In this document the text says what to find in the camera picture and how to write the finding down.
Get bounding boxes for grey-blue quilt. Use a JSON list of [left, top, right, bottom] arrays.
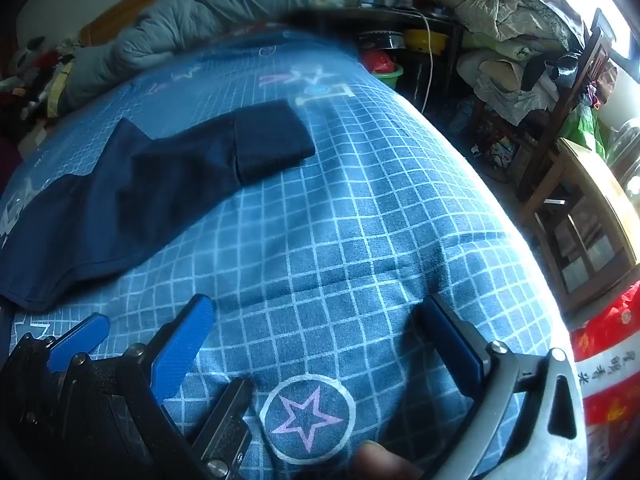
[[62, 0, 321, 108]]

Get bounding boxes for blue checked bed sheet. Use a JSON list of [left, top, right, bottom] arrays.
[[0, 25, 588, 480]]

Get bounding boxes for pile of folded bedding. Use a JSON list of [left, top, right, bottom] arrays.
[[412, 0, 586, 126]]

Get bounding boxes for panda plush toy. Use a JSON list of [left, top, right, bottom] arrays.
[[7, 35, 48, 81]]

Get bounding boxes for navy blue pants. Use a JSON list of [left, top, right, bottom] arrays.
[[0, 99, 317, 311]]

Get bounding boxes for bright window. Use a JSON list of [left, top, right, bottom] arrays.
[[590, 0, 640, 71]]

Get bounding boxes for white cable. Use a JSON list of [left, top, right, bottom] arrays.
[[414, 7, 436, 116]]

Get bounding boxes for person's right hand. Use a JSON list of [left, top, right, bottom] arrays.
[[350, 440, 423, 480]]

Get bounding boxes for light wooden stool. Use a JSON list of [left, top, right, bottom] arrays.
[[520, 137, 640, 316]]

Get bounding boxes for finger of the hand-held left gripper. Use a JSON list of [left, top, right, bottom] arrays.
[[47, 312, 111, 373], [189, 377, 256, 480]]

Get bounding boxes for green plastic basin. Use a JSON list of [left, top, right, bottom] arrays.
[[372, 62, 405, 92]]

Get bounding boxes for green plastic bag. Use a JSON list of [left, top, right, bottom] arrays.
[[560, 105, 606, 161]]

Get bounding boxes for red printed bag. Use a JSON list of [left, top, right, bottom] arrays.
[[570, 280, 640, 466]]

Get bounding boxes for round black tin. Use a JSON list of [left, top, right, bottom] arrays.
[[357, 30, 403, 51]]

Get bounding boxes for yellow bowl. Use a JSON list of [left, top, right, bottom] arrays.
[[404, 29, 448, 56]]

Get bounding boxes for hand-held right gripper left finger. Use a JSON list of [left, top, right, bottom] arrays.
[[117, 294, 217, 480]]

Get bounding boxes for dark wooden desk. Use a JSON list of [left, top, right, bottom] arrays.
[[300, 5, 466, 111]]

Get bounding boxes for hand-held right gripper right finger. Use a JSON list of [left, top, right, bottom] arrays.
[[419, 292, 587, 480]]

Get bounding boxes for pile of clothes and toys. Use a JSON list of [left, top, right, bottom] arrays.
[[0, 37, 83, 121]]

